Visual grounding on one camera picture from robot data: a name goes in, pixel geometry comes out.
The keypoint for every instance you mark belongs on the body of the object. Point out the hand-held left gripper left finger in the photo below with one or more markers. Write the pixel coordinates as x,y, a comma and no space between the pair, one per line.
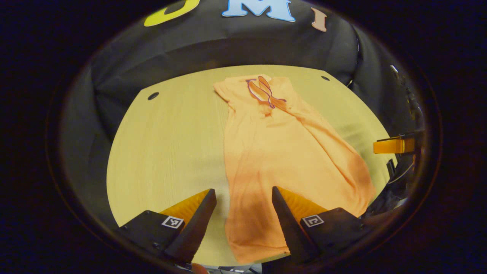
194,228

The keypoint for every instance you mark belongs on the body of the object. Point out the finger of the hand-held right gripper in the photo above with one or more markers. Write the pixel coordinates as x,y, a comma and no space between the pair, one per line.
392,145

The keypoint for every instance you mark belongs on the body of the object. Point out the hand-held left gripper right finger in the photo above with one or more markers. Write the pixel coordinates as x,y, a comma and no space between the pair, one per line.
289,228

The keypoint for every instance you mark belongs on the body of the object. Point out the orange T-shirt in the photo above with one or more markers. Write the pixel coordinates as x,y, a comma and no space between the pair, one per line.
281,152

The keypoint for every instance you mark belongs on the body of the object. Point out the black backdrop cloth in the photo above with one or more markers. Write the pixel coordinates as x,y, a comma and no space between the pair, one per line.
228,45

